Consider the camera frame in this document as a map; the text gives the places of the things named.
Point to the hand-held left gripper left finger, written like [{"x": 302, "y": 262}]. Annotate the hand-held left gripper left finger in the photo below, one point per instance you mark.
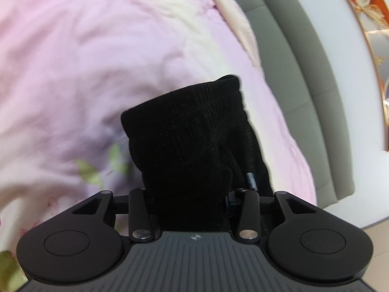
[{"x": 138, "y": 208}]

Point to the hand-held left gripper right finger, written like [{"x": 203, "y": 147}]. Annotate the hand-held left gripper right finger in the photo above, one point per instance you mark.
[{"x": 249, "y": 213}]

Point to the black knit pants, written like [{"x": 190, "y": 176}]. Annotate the black knit pants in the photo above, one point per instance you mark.
[{"x": 188, "y": 146}]

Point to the grey padded headboard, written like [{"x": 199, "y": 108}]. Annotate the grey padded headboard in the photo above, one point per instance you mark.
[{"x": 291, "y": 85}]

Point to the pink floral blanket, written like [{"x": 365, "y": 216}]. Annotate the pink floral blanket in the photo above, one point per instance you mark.
[{"x": 91, "y": 82}]

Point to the orange framed wall picture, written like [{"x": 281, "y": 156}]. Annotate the orange framed wall picture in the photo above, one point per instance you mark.
[{"x": 369, "y": 15}]

